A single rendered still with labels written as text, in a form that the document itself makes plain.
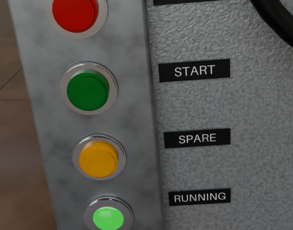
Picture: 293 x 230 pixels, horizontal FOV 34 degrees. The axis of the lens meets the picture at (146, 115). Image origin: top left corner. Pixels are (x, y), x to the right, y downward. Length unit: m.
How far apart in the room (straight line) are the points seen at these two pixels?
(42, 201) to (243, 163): 2.31
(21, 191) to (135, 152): 2.43
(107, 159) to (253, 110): 0.10
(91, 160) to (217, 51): 0.11
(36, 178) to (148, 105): 2.53
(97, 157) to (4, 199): 2.41
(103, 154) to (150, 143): 0.03
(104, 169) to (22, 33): 0.10
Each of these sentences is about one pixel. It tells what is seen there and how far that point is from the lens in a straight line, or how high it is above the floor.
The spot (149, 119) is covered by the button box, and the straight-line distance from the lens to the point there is 0.31.
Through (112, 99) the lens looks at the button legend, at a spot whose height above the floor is 1.40.
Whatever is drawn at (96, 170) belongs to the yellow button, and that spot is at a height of 1.35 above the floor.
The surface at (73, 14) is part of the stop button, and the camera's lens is 0.28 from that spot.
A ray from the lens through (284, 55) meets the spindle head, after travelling 0.32.
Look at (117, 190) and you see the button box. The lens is 0.34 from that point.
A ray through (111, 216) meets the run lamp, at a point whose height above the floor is 1.31.
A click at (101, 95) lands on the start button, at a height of 1.40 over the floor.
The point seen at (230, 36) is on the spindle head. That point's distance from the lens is 0.31.
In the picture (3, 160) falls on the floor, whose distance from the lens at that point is 3.06.
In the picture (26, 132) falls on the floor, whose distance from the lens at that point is 3.33.
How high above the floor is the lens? 1.52
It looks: 28 degrees down
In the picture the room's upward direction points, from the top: 5 degrees counter-clockwise
